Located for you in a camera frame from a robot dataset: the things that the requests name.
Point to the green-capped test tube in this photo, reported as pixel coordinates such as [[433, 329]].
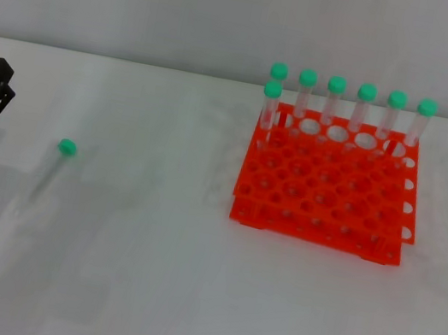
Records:
[[67, 147], [279, 70], [308, 77], [367, 91], [397, 99], [427, 107], [273, 89], [337, 84]]

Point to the orange plastic test tube rack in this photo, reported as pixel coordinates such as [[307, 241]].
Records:
[[323, 194]]

